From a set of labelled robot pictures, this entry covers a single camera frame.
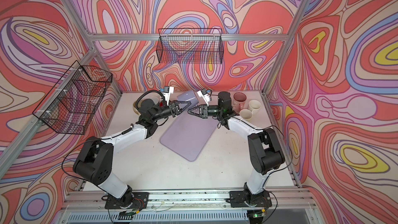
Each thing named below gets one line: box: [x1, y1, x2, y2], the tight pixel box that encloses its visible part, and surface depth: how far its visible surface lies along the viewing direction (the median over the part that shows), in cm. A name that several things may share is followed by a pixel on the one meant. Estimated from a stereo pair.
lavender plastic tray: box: [159, 105, 220, 162], surface depth 95 cm
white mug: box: [248, 99, 262, 116], surface depth 102 cm
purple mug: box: [176, 90, 199, 113], surface depth 75 cm
